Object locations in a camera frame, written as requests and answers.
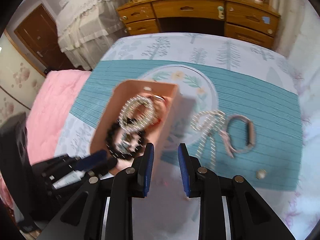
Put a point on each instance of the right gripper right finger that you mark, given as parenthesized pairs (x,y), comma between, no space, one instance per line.
(250,217)

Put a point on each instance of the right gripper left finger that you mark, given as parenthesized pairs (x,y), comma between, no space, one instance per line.
(102,209)

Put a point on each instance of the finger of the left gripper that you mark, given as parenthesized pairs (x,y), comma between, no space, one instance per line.
(101,169)
(91,161)

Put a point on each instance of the pink plastic tray box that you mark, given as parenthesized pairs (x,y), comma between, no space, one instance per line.
(144,109)

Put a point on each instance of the pink smart watch band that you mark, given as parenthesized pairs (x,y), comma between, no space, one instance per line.
(246,132)

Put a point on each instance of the pink blanket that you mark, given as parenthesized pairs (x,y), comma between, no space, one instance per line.
(49,112)

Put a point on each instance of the teal striped cloth mat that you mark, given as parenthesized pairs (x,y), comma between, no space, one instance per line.
(234,123)

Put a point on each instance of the brown wooden door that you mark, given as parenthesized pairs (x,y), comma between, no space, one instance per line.
(39,35)

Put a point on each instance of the white lace covered furniture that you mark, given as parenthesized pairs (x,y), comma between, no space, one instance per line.
(87,29)

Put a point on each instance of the white leaf print curtain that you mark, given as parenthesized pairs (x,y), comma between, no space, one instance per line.
(297,39)

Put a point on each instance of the wooden desk with drawers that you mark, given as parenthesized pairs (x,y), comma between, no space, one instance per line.
(246,20)

